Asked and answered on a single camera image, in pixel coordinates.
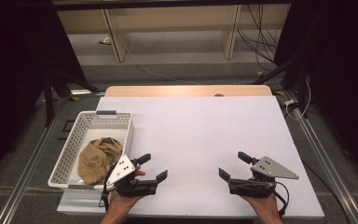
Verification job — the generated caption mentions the person's right hand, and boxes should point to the person's right hand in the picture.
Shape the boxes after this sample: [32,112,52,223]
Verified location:
[241,193,283,219]

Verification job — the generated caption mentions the bundle of black cables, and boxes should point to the bundle of black cables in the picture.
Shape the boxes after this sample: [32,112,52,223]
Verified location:
[236,3,288,72]

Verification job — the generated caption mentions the light wooden table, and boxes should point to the light wooden table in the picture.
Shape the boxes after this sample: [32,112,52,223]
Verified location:
[104,84,273,98]

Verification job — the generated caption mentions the black metal stand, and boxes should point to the black metal stand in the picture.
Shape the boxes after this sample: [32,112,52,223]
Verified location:
[253,55,309,119]
[41,66,105,127]

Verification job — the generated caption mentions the black curtain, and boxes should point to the black curtain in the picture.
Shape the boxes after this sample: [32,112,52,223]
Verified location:
[0,0,88,189]
[273,0,358,188]

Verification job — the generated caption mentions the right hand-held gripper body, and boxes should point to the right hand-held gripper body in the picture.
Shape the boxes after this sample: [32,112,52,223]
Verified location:
[228,155,300,199]

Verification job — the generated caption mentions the white cable with plug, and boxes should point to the white cable with plug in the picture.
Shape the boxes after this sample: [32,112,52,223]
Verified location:
[282,77,312,122]

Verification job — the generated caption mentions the long aluminium rail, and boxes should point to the long aluminium rail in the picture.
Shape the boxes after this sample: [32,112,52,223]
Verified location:
[0,97,69,224]
[287,91,358,224]

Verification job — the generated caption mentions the short aluminium rail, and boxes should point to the short aluminium rail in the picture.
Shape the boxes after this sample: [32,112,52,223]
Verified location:
[69,89,106,96]

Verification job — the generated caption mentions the hand-held gripper cable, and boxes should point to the hand-held gripper cable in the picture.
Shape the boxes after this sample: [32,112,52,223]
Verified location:
[98,183,111,214]
[273,181,291,218]

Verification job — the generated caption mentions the tan pants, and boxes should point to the tan pants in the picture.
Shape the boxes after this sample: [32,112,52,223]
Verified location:
[77,136,124,186]

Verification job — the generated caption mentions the person's left hand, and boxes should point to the person's left hand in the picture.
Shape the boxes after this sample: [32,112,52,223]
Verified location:
[103,166,146,218]

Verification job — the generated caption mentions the black horizontal frame bar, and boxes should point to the black horizontal frame bar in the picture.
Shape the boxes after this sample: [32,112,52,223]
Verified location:
[50,0,293,11]

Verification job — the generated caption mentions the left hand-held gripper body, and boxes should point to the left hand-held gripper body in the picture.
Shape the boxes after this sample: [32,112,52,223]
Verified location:
[105,154,158,198]

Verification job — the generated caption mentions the light wooden shelf unit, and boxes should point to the light wooden shelf unit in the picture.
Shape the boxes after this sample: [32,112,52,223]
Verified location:
[51,3,292,63]

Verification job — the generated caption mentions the white foam board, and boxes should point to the white foam board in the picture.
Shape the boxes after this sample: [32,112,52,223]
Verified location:
[56,95,325,218]

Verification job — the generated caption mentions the right hand-held gripper cable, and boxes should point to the right hand-held gripper cable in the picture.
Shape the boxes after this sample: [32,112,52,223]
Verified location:
[273,181,291,218]

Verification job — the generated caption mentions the thin white floor cable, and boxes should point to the thin white floor cable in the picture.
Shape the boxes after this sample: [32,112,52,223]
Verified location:
[88,36,200,86]

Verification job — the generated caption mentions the white perforated plastic basket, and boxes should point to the white perforated plastic basket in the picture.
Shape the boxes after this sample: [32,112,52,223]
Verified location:
[48,110,135,191]

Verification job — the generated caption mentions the left hand-held gripper cable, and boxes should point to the left hand-held gripper cable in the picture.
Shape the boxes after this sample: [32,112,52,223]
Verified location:
[98,183,111,214]

